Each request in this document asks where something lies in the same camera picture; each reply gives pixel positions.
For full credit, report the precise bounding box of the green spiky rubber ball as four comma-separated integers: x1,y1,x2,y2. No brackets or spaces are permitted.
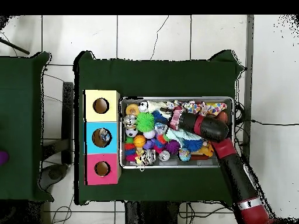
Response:
135,111,155,133

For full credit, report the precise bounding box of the polka dot colourful cloth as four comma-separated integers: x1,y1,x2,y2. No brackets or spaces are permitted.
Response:
179,99,228,117

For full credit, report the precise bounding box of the clear plastic bottle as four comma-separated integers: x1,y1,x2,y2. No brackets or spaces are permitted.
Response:
98,129,112,145

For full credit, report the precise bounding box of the wooden box with three holes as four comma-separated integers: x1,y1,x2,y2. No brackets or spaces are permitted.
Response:
83,89,121,186

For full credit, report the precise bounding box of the mint green fuzzy cloth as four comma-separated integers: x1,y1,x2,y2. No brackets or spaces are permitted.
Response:
165,128,203,149

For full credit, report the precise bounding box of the blue spiky rubber ball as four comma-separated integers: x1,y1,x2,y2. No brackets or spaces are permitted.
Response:
151,110,168,125

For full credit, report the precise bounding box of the cream knitted cloth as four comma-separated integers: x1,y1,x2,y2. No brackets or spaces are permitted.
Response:
138,100,168,114

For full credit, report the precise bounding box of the small globe ball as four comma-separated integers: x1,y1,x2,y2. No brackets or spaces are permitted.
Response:
178,148,192,162

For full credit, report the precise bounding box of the small orange basketball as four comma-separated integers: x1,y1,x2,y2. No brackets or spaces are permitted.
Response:
133,135,146,148

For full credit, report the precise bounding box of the crushed silver can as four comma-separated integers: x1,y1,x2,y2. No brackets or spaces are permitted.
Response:
140,147,158,165

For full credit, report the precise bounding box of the toy burger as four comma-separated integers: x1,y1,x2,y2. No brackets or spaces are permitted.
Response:
125,103,141,117

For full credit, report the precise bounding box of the smooth silver can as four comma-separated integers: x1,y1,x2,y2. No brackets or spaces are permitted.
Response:
123,114,138,129

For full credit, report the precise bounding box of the brown toy football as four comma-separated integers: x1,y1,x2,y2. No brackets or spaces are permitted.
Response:
217,111,230,124

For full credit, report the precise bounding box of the black upright panel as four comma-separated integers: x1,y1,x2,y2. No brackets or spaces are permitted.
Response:
61,81,75,165

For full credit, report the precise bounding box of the grey round floor base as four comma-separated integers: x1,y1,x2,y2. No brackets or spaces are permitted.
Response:
46,164,68,184

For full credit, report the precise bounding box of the dark green side table cloth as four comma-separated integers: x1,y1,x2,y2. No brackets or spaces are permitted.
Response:
0,51,53,202

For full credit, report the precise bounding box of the purple object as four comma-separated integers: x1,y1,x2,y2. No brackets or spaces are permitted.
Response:
0,150,10,166

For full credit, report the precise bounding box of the shallow wire mesh bin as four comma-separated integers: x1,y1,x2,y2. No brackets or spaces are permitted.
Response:
119,96,235,169

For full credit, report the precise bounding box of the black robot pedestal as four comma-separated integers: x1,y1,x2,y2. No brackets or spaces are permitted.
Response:
123,200,189,224

